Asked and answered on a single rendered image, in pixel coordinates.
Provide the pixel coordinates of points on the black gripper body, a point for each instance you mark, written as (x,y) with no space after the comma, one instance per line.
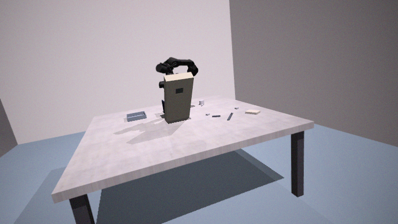
(161,84)

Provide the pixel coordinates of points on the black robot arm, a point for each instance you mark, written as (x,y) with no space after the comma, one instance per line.
(169,65)

